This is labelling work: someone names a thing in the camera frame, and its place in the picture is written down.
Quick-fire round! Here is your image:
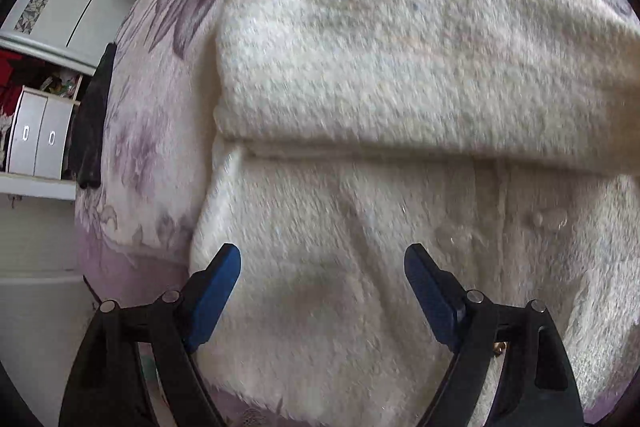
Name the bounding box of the black garment on bed edge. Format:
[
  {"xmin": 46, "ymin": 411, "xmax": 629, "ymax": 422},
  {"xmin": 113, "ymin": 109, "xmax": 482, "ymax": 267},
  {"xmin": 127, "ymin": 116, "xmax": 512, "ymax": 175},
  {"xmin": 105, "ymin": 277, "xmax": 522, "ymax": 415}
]
[{"xmin": 68, "ymin": 42, "xmax": 117, "ymax": 190}]

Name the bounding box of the floral purple bed blanket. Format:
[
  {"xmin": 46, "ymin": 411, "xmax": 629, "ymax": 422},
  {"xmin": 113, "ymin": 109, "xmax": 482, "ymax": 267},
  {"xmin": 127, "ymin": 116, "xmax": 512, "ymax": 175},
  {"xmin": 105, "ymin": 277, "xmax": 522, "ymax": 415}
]
[{"xmin": 74, "ymin": 0, "xmax": 640, "ymax": 427}]

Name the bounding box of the white fluffy sweater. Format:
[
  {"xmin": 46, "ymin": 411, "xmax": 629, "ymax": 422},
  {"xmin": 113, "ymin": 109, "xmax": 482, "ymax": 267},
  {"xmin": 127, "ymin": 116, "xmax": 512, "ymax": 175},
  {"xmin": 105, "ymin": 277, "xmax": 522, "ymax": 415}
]
[{"xmin": 188, "ymin": 0, "xmax": 640, "ymax": 427}]

